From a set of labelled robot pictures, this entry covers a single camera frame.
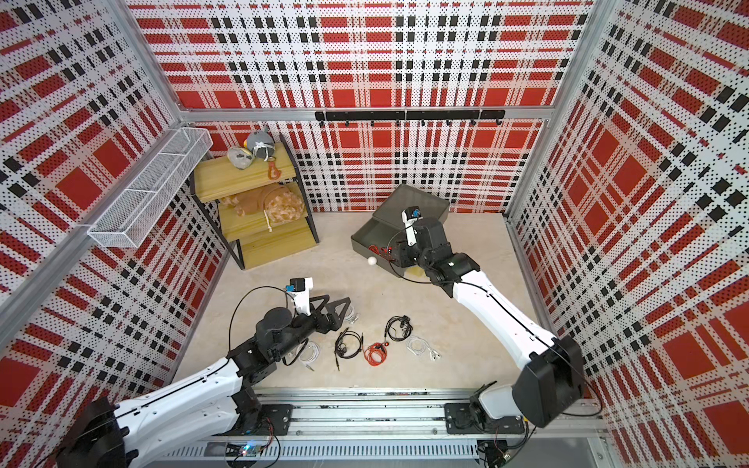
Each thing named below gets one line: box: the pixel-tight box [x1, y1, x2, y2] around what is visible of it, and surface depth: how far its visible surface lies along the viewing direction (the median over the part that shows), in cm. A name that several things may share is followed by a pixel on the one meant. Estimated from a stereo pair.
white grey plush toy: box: [227, 146, 255, 170], surface depth 86 cm
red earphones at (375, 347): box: [363, 342, 390, 367], surface depth 87 cm
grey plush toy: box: [246, 129, 276, 162], surface depth 88 cm
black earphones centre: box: [333, 327, 364, 372], surface depth 88 cm
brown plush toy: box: [221, 184, 306, 224], surface depth 91 cm
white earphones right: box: [405, 335, 442, 362], surface depth 88 cm
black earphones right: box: [384, 314, 413, 343], surface depth 92 cm
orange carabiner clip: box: [268, 159, 281, 181], surface depth 88 cm
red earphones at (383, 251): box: [368, 243, 396, 262], surface depth 92 cm
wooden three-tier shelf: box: [190, 133, 320, 271], surface depth 92 cm
